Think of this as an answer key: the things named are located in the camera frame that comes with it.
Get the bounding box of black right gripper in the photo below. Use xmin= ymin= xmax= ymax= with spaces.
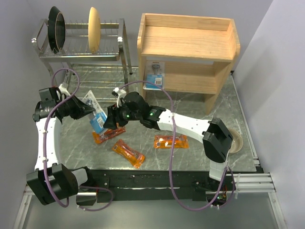
xmin=103 ymin=101 xmax=142 ymax=131

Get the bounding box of blue razor blister pack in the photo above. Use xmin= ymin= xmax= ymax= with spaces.
xmin=143 ymin=61 xmax=165 ymax=90
xmin=82 ymin=90 xmax=107 ymax=135

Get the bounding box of wooden two-tier shelf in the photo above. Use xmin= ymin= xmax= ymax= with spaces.
xmin=137 ymin=13 xmax=241 ymax=114

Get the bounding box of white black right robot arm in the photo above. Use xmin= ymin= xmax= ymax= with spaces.
xmin=103 ymin=90 xmax=234 ymax=190

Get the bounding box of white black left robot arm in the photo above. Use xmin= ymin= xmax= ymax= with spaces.
xmin=26 ymin=85 xmax=95 ymax=205

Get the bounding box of orange razor pack left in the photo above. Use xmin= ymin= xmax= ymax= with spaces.
xmin=92 ymin=127 xmax=126 ymax=144

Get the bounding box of orange razor pack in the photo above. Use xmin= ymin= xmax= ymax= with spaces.
xmin=92 ymin=127 xmax=126 ymax=144
xmin=153 ymin=135 xmax=189 ymax=149
xmin=112 ymin=139 xmax=145 ymax=169

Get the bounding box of metal dish rack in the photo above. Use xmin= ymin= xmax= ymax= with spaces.
xmin=31 ymin=19 xmax=133 ymax=105

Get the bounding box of orange razor pack middle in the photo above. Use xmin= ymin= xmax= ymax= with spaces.
xmin=112 ymin=139 xmax=145 ymax=169

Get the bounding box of orange razor pack right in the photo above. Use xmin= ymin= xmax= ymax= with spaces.
xmin=153 ymin=135 xmax=189 ymax=149

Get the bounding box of beige wooden plate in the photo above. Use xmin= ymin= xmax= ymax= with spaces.
xmin=88 ymin=7 xmax=101 ymax=54

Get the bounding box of black plate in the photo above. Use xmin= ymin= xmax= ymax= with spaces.
xmin=48 ymin=6 xmax=66 ymax=54

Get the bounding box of beige ceramic bowl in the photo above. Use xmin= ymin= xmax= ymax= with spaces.
xmin=228 ymin=128 xmax=243 ymax=154

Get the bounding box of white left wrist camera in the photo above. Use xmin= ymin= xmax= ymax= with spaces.
xmin=58 ymin=83 xmax=71 ymax=97

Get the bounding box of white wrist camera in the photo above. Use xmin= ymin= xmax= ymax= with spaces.
xmin=58 ymin=83 xmax=71 ymax=97
xmin=112 ymin=87 xmax=127 ymax=107

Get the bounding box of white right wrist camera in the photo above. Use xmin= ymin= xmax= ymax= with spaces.
xmin=112 ymin=87 xmax=127 ymax=107

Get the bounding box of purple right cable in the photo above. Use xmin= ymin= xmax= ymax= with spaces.
xmin=119 ymin=80 xmax=236 ymax=211

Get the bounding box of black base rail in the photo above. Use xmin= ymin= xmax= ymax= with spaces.
xmin=83 ymin=169 xmax=220 ymax=203

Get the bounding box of aluminium frame rail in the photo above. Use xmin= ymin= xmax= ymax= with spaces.
xmin=14 ymin=174 xmax=277 ymax=229

